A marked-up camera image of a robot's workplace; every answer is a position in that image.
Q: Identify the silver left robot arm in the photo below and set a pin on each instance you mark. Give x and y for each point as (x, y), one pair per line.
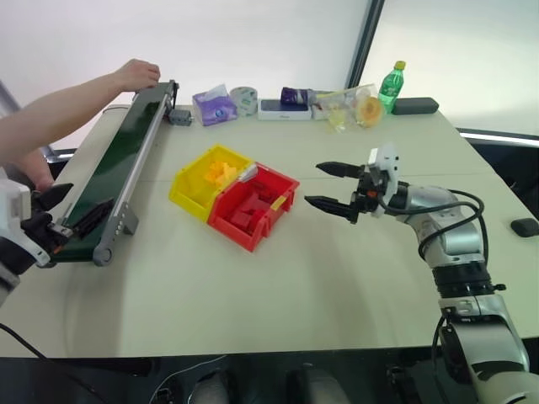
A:
(8, 256)

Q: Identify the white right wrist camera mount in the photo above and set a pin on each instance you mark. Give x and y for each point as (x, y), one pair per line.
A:
(389, 160)

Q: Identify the orange round fruit cup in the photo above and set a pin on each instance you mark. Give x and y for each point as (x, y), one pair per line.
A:
(370, 111)

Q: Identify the orange-yellow block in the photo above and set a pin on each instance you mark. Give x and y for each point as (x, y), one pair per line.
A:
(211, 172)

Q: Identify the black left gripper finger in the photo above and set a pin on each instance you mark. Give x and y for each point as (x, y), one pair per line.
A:
(93, 216)
(57, 194)

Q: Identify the dark window pillar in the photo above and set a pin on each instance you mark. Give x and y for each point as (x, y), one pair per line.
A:
(364, 42)

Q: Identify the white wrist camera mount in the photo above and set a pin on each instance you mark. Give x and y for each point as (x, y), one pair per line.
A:
(12, 202)
(389, 160)

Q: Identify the silver tag on bin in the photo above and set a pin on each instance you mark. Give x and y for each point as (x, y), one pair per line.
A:
(248, 172)

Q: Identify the grey rounded shape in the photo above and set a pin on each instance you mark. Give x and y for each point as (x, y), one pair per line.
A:
(316, 387)
(210, 389)

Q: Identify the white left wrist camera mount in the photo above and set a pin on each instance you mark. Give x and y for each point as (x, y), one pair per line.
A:
(12, 202)

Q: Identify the clear plastic bag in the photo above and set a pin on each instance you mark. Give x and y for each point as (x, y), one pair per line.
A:
(337, 109)

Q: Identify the person's bare forearm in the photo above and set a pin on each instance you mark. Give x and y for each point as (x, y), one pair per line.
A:
(38, 168)
(63, 111)

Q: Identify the purple tissue pack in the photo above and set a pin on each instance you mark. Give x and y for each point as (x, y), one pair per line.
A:
(212, 105)

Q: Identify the clear tape roll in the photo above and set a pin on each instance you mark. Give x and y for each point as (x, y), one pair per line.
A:
(244, 101)

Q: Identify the green conveyor belt unit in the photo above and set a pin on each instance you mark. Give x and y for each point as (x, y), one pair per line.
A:
(122, 143)

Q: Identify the yellow plastic bin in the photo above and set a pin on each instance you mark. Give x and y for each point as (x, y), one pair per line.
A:
(189, 187)

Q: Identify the white flat box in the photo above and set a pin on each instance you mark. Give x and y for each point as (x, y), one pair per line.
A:
(284, 111)

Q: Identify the green plastic bottle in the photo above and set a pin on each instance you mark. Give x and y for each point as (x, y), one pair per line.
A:
(391, 90)

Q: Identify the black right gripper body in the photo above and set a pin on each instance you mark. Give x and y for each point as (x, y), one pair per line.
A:
(367, 195)

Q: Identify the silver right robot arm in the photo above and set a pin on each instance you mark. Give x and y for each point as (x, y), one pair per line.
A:
(459, 244)

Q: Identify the yellow label on bin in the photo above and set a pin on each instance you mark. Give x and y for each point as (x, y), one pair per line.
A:
(278, 204)

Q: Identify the small black rounded object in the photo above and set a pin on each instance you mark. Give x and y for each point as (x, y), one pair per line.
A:
(524, 227)

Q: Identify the red block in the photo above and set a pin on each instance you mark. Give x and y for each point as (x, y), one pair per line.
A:
(242, 219)
(254, 203)

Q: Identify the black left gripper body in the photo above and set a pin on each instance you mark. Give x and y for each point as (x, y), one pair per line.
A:
(38, 227)

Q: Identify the yellow block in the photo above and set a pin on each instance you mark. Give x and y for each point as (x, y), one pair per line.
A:
(229, 172)

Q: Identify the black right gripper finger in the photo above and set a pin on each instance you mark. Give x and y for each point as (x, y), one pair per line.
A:
(341, 169)
(332, 205)

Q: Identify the person's bare hand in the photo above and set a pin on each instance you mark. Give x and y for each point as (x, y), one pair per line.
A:
(139, 75)

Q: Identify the red plastic bin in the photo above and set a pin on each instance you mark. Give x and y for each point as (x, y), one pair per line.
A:
(236, 235)

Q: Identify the purple pouch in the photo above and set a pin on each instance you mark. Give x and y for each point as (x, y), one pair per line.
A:
(295, 96)

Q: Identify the black long case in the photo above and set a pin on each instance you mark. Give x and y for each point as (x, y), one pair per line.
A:
(417, 106)

